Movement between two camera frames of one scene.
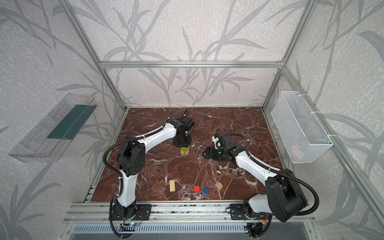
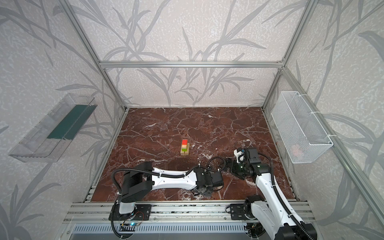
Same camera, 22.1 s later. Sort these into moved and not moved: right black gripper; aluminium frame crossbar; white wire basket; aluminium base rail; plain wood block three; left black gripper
Moved: right black gripper; left black gripper
Not moved: aluminium base rail; white wire basket; plain wood block three; aluminium frame crossbar
